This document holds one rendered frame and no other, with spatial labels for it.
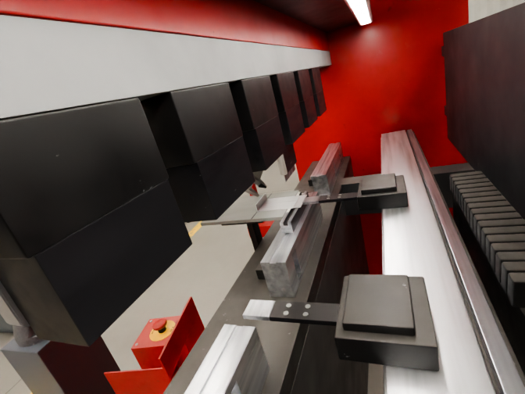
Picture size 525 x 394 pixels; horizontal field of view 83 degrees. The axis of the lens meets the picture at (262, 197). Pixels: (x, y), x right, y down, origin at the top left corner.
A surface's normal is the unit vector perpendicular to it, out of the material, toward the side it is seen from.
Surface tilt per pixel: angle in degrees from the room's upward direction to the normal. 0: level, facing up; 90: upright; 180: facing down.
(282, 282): 90
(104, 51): 90
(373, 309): 0
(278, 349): 0
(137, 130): 90
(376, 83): 90
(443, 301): 0
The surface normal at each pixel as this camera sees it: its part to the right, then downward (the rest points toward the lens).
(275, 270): -0.34, 0.40
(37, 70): 0.91, -0.10
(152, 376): -0.12, 0.37
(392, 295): -0.25, -0.91
